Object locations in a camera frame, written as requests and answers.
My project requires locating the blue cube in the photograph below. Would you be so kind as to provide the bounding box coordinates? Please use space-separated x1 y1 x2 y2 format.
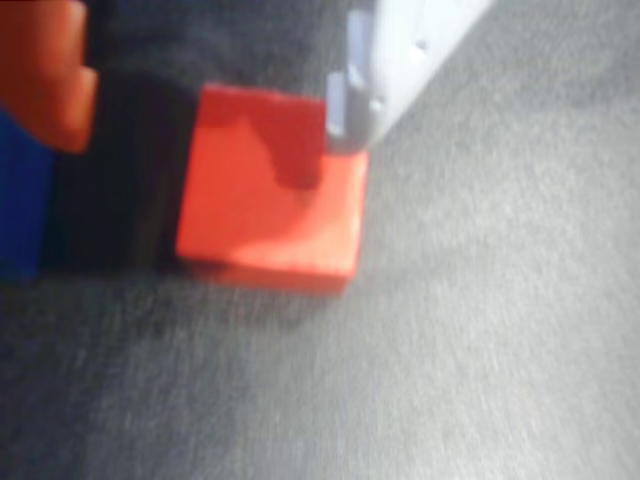
0 107 56 285

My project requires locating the black table mat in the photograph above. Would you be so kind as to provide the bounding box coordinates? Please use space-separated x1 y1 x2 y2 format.
0 0 640 480

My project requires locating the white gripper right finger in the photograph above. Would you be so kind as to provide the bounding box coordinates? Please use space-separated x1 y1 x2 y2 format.
324 0 497 157

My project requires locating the red cube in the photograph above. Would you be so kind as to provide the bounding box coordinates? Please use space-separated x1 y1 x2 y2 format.
174 83 371 297

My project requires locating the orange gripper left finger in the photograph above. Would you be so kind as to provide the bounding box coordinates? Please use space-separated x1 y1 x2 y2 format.
0 0 99 154

